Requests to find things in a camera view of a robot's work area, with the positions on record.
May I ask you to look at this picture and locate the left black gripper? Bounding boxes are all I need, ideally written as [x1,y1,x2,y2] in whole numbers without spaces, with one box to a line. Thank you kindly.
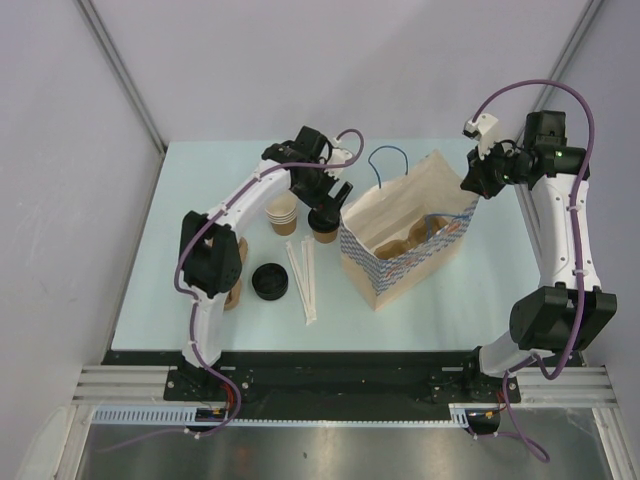
[291,162,352,222]

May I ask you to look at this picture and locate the black cup lid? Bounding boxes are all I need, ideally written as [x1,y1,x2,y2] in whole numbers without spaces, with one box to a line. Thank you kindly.
[307,210,340,234]

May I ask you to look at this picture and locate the brown paper coffee cup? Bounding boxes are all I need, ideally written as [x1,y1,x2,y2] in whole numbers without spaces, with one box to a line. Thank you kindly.
[313,229,338,244]

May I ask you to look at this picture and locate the checkered paper takeout bag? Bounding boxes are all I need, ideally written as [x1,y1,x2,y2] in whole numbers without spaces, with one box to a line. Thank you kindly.
[340,150,479,311]

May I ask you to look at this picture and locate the stack of paper cups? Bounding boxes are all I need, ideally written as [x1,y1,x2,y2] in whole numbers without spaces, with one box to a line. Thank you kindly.
[265,193,298,236]

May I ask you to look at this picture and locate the single brown cup carrier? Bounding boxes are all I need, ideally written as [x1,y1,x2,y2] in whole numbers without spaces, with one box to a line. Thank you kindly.
[374,219,439,260]

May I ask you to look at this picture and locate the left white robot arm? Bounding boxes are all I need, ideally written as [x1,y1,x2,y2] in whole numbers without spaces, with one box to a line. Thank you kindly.
[174,126,365,400]

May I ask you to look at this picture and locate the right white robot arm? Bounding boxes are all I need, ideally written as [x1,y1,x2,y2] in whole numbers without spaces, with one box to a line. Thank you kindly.
[461,111,617,401]

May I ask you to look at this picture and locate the wrapped straw right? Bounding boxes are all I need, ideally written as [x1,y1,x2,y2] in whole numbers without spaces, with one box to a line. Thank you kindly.
[303,233,320,321]

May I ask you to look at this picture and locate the wrapped straw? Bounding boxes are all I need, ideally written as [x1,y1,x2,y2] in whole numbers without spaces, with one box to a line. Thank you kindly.
[298,238,318,321]
[303,233,320,321]
[285,236,317,326]

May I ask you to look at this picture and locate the wrapped straw left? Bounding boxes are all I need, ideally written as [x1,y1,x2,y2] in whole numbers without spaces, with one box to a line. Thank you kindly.
[285,236,317,326]

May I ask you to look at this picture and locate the wrapped straw middle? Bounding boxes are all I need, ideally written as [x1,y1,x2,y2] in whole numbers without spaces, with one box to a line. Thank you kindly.
[298,238,318,321]

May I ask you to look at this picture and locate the stack of black lids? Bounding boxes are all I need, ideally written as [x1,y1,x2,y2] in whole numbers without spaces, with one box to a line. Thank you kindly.
[251,263,289,301]

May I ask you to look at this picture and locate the brown cardboard cup carrier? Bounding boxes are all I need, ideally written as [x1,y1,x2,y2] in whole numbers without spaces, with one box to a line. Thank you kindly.
[224,237,248,311]

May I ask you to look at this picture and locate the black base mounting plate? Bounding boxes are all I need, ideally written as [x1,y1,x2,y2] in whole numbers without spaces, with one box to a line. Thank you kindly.
[99,349,584,421]

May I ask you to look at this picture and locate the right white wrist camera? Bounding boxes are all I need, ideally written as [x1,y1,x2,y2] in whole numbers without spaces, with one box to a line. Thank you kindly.
[463,113,501,160]

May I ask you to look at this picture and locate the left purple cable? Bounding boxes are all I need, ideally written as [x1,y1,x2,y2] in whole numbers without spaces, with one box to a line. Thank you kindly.
[97,129,364,454]

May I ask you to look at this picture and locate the purple cable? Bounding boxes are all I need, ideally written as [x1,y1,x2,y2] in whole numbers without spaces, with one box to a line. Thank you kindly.
[97,129,364,454]
[469,79,596,464]

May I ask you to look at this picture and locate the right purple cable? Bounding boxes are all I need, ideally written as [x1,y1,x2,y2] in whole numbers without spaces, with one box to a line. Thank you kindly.
[469,79,596,464]

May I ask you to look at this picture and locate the white cable duct rail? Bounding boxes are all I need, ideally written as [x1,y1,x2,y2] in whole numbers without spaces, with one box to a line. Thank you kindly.
[91,405,502,434]

